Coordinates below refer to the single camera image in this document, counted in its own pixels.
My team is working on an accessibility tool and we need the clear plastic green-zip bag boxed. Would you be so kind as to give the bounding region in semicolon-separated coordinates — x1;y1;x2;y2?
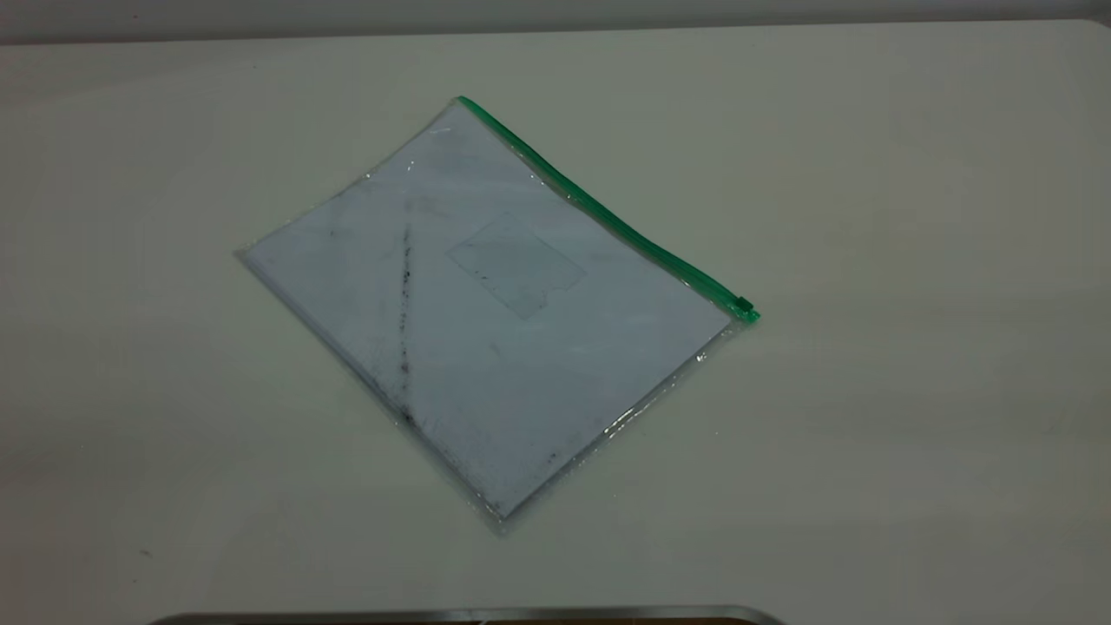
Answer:
234;95;762;535

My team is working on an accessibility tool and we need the silver metal bar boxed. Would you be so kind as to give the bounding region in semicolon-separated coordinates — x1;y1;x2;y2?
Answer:
148;605;782;625

